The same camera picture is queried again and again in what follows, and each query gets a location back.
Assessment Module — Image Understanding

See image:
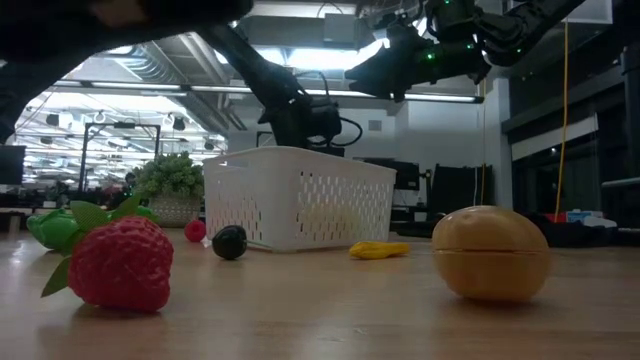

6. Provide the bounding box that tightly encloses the black panel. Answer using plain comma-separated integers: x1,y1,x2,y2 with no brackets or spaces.
429,163,494,221

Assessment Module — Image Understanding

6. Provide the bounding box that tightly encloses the LED strip light bar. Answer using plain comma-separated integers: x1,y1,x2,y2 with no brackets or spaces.
52,79,485,105

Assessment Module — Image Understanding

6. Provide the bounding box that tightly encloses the white perforated plastic basket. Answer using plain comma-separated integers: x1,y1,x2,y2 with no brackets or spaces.
202,145,397,254

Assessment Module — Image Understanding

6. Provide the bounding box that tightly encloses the tan toy potato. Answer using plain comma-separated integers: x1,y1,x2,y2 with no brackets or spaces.
431,204,551,304

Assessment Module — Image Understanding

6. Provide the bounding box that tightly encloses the black monitor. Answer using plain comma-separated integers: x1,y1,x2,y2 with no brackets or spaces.
0,144,26,186

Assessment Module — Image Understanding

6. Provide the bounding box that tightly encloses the red strawberry with fabric leaves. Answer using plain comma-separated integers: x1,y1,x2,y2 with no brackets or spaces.
40,193,175,315

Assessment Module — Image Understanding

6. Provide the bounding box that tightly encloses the yellow toy banana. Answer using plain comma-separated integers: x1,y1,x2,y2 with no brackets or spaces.
348,241,411,261

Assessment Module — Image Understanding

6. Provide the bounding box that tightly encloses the pale green plant, woven pot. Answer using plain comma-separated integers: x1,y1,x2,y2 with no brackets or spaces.
132,151,206,229

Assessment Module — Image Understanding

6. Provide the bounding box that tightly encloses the yellow cable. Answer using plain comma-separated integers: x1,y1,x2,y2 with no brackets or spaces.
553,19,571,216

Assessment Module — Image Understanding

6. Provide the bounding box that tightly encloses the small red toy peach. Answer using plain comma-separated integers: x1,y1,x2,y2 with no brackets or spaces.
183,219,207,244

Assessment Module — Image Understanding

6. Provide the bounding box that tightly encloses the green toy pepper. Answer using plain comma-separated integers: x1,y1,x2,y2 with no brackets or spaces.
26,204,154,252

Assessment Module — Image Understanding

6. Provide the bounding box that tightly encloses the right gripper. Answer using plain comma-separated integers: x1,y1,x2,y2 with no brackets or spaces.
344,24,489,104

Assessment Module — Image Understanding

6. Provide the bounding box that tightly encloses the dark desk monitor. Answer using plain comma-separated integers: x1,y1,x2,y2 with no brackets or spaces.
359,157,421,191

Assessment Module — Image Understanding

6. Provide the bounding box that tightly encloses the tall black station frame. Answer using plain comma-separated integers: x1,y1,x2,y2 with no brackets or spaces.
78,121,162,194

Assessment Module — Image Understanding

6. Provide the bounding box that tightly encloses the blue and white box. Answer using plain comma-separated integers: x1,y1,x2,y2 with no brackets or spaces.
567,209,604,224

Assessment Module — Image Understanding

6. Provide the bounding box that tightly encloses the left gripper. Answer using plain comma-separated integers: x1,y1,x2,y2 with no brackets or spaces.
259,94,346,156

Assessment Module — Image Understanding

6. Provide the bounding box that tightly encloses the black toy cherry with stem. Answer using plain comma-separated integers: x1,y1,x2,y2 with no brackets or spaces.
211,224,274,261

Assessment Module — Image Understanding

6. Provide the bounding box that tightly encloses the black aluminium table frame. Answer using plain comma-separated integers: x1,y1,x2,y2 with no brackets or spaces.
619,44,640,226

